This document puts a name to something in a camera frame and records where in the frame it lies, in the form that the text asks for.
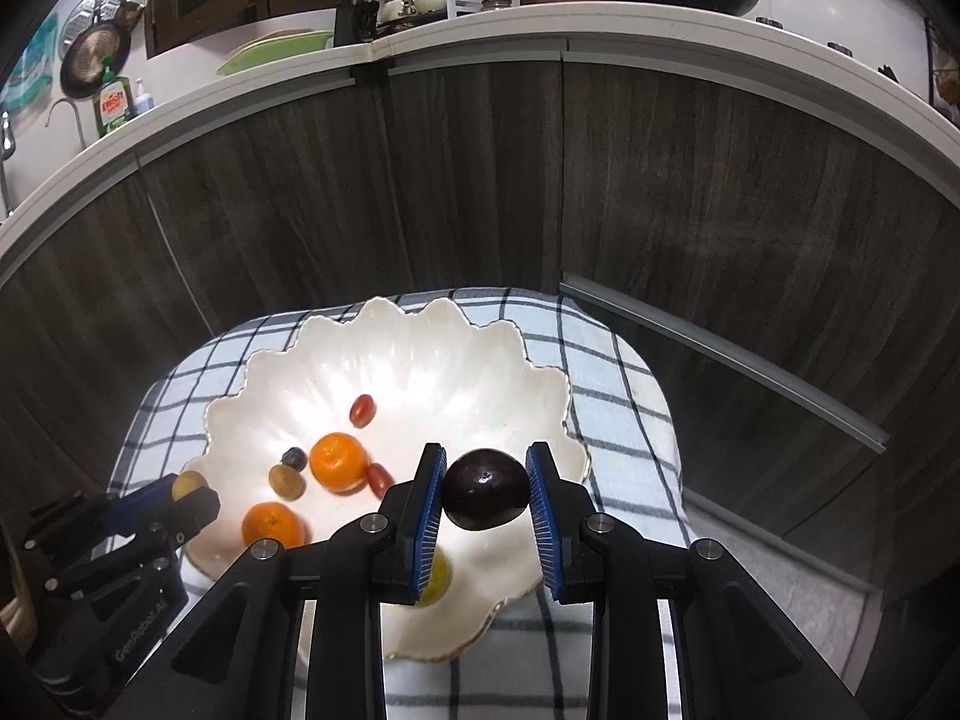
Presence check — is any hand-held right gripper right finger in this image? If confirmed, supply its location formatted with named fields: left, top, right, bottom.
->
left=525, top=442, right=871, bottom=720

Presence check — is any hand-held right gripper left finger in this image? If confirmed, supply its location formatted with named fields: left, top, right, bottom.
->
left=97, top=442, right=449, bottom=720

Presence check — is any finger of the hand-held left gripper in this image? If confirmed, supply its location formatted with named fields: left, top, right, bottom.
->
left=43, top=487, right=221, bottom=601
left=22, top=474, right=179, bottom=552

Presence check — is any yellow-green citrus fruit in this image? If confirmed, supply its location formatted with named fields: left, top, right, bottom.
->
left=418, top=547, right=453, bottom=608

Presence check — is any dark purple plum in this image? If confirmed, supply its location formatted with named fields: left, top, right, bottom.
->
left=442, top=449, right=528, bottom=531

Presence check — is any orange mandarin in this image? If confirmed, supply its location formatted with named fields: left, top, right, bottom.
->
left=241, top=502, right=307, bottom=550
left=309, top=432, right=372, bottom=495

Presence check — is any white scalloped ceramic bowl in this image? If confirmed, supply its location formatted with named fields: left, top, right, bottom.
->
left=182, top=297, right=591, bottom=662

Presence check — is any white checked cloth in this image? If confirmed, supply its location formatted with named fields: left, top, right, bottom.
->
left=105, top=286, right=682, bottom=720

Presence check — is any wood-fronted kitchen counter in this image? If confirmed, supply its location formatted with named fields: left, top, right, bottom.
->
left=0, top=0, right=960, bottom=616

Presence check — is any green dish soap bottle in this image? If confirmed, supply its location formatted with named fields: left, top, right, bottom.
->
left=91, top=64, right=136, bottom=137

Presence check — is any metal faucet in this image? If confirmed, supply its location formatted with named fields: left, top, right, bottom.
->
left=0, top=97, right=83, bottom=211

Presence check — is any hanging frying pan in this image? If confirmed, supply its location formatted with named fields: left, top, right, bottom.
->
left=58, top=22, right=125, bottom=100

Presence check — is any teal plastic package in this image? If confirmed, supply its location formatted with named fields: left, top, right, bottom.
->
left=0, top=15, right=59, bottom=110

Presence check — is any green dish tray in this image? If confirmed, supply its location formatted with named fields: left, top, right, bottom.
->
left=217, top=28, right=335, bottom=76

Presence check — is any metal steamer rack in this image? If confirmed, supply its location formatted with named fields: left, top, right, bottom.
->
left=60, top=0, right=147, bottom=46

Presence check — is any black knife block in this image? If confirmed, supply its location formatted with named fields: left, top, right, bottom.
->
left=332, top=0, right=383, bottom=46

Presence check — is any black wire spice rack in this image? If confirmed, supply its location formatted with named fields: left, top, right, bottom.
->
left=926, top=15, right=960, bottom=121

